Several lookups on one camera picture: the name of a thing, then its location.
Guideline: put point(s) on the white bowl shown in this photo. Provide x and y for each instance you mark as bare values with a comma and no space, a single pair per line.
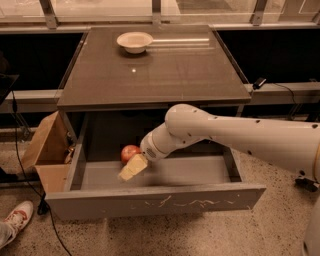
135,42

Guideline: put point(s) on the grey cabinet counter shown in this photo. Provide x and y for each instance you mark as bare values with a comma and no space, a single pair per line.
183,64

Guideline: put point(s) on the open grey top drawer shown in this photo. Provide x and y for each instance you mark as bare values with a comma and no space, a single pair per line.
200,178

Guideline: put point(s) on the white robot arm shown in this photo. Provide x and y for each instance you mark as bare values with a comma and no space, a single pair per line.
290,145

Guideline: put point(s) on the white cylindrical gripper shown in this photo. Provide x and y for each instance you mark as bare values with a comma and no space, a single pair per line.
147,149

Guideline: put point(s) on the small black device on ledge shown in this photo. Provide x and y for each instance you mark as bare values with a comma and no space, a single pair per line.
258,83

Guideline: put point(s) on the brown paper bag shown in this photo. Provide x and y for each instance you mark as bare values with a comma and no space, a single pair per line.
49,153

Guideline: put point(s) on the black and white shoe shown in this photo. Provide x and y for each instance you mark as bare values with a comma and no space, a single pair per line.
307,184

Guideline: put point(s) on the white and red sneaker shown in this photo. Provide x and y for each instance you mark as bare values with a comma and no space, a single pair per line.
20,216

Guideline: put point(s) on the red apple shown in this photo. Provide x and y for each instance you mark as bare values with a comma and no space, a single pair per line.
128,151

